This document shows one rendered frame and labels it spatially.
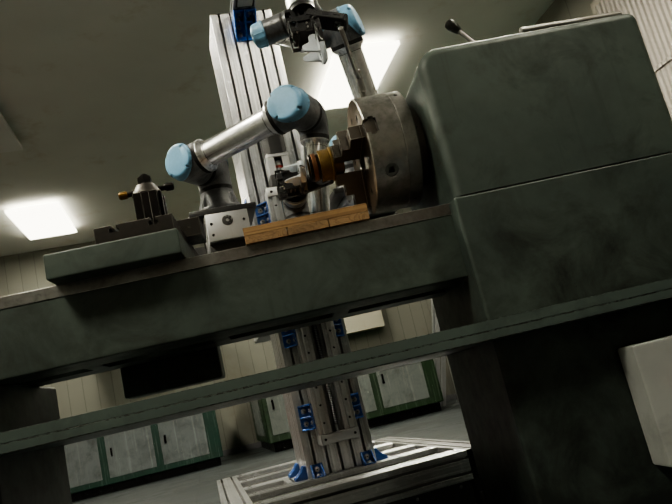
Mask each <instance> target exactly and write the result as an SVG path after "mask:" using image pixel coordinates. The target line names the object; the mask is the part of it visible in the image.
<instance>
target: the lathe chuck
mask: <svg viewBox="0 0 672 504"><path fill-rule="evenodd" d="M371 117H372V119H374V120H375V123H376V126H377V129H378V131H377V132H376V133H375V134H372V133H371V132H368V133H367V134H366V142H365V151H364V159H363V158H361V159H356V160H353V165H354V170H355V171H356V170H361V169H364V170H366V180H367V185H368V190H369V196H370V201H371V206H372V212H370V208H368V211H369V212H370V213H371V214H372V213H373V214H374V215H375V214H379V213H384V212H389V211H394V210H399V209H403V208H406V207H407V205H408V203H409V198H410V170H409V161H408V154H407V148H406V143H405V139H404V134H403V130H402V127H401V123H400V120H399V117H398V114H397V111H396V109H395V107H394V104H393V102H392V101H391V99H390V98H389V96H388V95H387V94H385V93H382V94H377V95H372V96H366V97H361V98H356V99H351V100H350V102H349V104H348V112H347V121H348V127H352V126H357V125H363V121H366V120H367V118H371ZM390 163H395V164H396V165H397V166H398V172H397V173H396V174H395V175H393V176H389V175H387V174H386V172H385V169H386V166H387V165H388V164H390Z"/></svg>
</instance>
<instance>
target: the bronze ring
mask: <svg viewBox="0 0 672 504"><path fill-rule="evenodd" d="M306 162H307V167H308V172H309V176H310V179H311V181H312V182H317V181H320V180H322V182H324V181H329V180H333V181H336V175H337V174H342V173H344V172H345V165H344V162H341V163H336V164H335V163H334V159H333V155H332V152H331V149H330V148H329V147H326V149H324V150H319V151H316V154H314V153H312V154H309V155H306Z"/></svg>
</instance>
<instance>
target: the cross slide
mask: <svg viewBox="0 0 672 504"><path fill-rule="evenodd" d="M155 220H156V221H157V223H156V224H154V222H153V221H152V220H151V218H145V219H140V220H135V221H130V222H125V223H120V224H116V228H117V229H118V230H119V231H116V230H115V229H114V228H113V227H112V226H111V225H110V226H105V227H100V228H95V229H93V231H94V237H95V243H96V244H100V243H105V242H110V241H115V240H120V239H125V238H130V237H135V236H139V235H144V234H149V233H154V232H159V231H164V230H169V229H174V228H177V229H178V231H179V232H180V234H181V235H182V237H183V238H184V240H185V241H186V243H187V244H188V246H189V247H190V249H191V250H192V252H193V253H194V255H195V256H198V254H197V252H196V250H195V249H194V247H193V246H192V244H191V243H190V241H189V240H188V238H187V236H186V235H185V233H184V232H183V230H182V229H181V227H180V225H179V224H178V222H177V221H176V219H175V218H174V216H173V215H172V213H169V214H164V215H160V216H155Z"/></svg>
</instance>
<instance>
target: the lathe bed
mask: <svg viewBox="0 0 672 504"><path fill-rule="evenodd" d="M449 204H450V203H448V204H443V205H438V206H434V207H429V208H424V209H419V210H414V211H410V212H405V213H400V214H395V215H391V216H386V217H381V218H376V219H372V220H367V221H362V222H357V223H352V224H348V225H343V226H338V227H333V228H329V229H324V230H319V231H314V232H309V233H305V234H300V235H295V236H290V237H286V238H281V239H276V240H271V241H267V242H262V243H257V244H252V245H247V246H243V247H238V248H233V249H228V250H224V251H219V252H214V253H209V254H204V255H200V256H195V257H190V258H185V259H181V260H176V261H171V262H166V263H162V264H157V265H152V266H147V267H142V268H138V269H133V270H128V271H123V272H119V273H114V274H109V275H104V276H100V277H95V278H90V279H85V280H80V281H76V282H71V283H66V284H61V285H57V286H52V287H47V288H42V289H37V290H33V291H28V292H23V293H18V294H14V295H9V296H4V297H0V384H9V385H24V386H38V387H39V386H44V385H48V384H53V383H57V382H62V381H66V380H71V379H75V378H79V377H84V376H88V375H93V374H97V373H102V372H106V371H111V370H115V369H120V368H124V367H128V366H133V365H137V364H142V363H146V362H151V361H155V360H160V359H164V358H168V357H173V356H177V355H182V354H186V353H191V352H195V351H200V350H204V349H208V348H213V347H217V346H222V345H226V344H231V343H235V342H240V341H244V340H249V339H253V338H257V337H262V336H266V335H271V334H275V333H280V332H284V331H289V330H293V329H297V328H302V327H306V326H311V325H315V324H320V323H324V322H329V321H333V320H338V319H342V318H346V317H351V316H355V315H360V314H364V313H369V312H373V311H378V310H382V309H386V308H391V307H395V306H400V305H404V304H409V303H413V302H418V301H422V300H426V299H431V298H435V297H440V296H443V295H444V294H445V293H447V292H448V291H449V290H451V289H452V288H453V287H455V286H456V285H458V284H459V283H460V282H462V281H463V280H464V279H466V278H467V277H468V274H467V270H466V266H465V263H464V259H463V255H462V252H461V248H460V245H459V241H458V237H457V234H456V230H455V227H454V223H453V219H452V216H451V211H450V208H449Z"/></svg>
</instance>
